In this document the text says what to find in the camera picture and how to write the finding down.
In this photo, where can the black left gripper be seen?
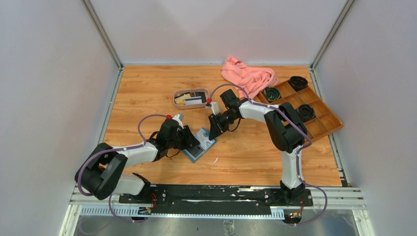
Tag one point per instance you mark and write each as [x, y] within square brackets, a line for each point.
[190, 140]

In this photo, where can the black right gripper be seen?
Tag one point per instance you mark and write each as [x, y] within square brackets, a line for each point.
[217, 128]

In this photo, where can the white silver credit card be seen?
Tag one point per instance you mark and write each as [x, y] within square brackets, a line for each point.
[203, 138]

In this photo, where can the teal leather card holder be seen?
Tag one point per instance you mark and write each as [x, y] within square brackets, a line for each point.
[186, 153]

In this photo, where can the white striped card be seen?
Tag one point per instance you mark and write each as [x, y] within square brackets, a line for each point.
[193, 101]

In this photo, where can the beige oval tray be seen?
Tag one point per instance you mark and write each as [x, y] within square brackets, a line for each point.
[184, 107]

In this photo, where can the black credit card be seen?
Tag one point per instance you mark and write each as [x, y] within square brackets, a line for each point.
[195, 152]

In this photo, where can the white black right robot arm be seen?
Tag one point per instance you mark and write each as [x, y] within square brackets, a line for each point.
[286, 130]

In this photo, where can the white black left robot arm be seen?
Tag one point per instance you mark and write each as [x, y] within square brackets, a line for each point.
[101, 174]

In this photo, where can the black VIP card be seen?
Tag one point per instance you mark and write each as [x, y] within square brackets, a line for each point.
[199, 94]

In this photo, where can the gold credit card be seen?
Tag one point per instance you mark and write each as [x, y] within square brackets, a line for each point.
[180, 99]

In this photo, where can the pink cloth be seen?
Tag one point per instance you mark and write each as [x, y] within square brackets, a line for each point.
[252, 79]

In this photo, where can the rolled tie orange pattern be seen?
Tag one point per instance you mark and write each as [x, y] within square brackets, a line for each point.
[298, 83]

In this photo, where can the wooden compartment organizer tray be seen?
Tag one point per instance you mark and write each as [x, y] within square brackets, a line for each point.
[318, 118]

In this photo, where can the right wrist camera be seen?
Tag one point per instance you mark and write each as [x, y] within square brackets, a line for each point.
[213, 106]

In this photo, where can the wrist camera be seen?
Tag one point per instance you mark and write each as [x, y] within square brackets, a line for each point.
[179, 118]
[213, 106]

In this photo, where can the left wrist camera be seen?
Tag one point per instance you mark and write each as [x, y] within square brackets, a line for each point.
[179, 118]

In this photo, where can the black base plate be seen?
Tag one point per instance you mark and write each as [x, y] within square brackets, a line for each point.
[213, 199]

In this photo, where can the aluminium frame rail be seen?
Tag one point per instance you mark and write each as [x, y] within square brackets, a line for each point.
[324, 200]

